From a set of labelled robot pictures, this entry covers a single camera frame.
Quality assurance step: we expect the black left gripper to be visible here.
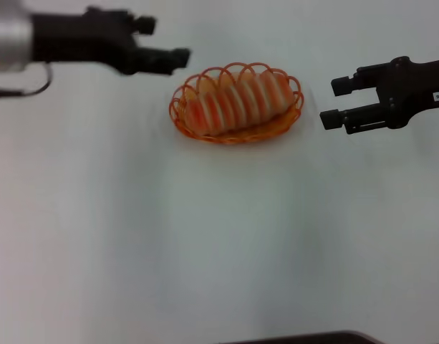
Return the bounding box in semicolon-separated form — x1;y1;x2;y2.
31;5;192;77

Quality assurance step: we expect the orange and white striped bread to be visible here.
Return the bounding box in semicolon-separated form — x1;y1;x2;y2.
184;70;296;138

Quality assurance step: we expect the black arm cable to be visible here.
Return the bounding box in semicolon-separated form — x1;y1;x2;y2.
0;63;54;98

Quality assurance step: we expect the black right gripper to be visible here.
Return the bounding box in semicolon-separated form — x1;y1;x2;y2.
319;55;439;136

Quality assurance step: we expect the orange woven basket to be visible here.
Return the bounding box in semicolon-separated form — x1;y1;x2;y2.
168;62;306;146

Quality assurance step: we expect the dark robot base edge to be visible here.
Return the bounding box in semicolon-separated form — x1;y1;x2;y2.
217;329;387;344

